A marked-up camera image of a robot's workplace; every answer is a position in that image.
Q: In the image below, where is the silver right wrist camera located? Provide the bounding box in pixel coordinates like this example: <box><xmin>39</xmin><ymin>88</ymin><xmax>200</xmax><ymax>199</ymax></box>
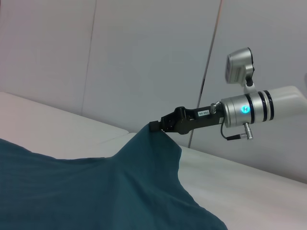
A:
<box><xmin>226</xmin><ymin>47</ymin><xmax>258</xmax><ymax>93</ymax></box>

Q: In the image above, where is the right arm cable with plug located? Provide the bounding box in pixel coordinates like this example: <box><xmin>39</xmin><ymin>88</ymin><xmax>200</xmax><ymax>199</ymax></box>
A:
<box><xmin>210</xmin><ymin>101</ymin><xmax>256</xmax><ymax>142</ymax></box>

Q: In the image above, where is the blue t-shirt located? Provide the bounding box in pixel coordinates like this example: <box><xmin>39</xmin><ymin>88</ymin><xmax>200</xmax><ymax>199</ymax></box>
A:
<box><xmin>0</xmin><ymin>124</ymin><xmax>229</xmax><ymax>230</ymax></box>

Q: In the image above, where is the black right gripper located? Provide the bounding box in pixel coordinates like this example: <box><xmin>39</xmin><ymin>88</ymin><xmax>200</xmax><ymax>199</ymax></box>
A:
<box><xmin>149</xmin><ymin>106</ymin><xmax>225</xmax><ymax>135</ymax></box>

